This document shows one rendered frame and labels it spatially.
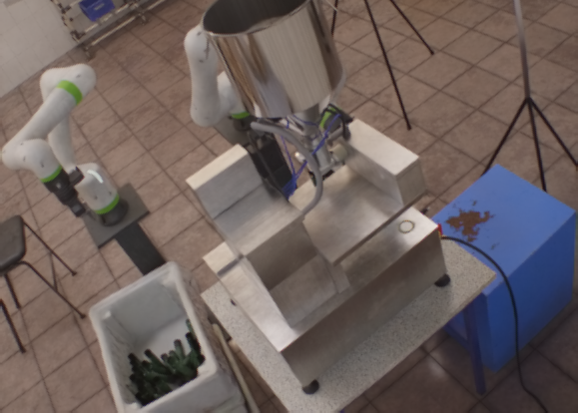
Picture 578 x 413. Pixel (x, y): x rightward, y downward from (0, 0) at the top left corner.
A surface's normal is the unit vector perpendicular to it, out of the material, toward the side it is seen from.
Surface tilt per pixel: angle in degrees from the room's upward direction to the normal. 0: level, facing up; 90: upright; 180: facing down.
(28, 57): 90
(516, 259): 0
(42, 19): 90
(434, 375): 0
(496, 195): 0
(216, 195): 90
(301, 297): 90
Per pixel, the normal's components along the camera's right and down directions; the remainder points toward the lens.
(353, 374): -0.31, -0.68
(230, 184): 0.53, 0.45
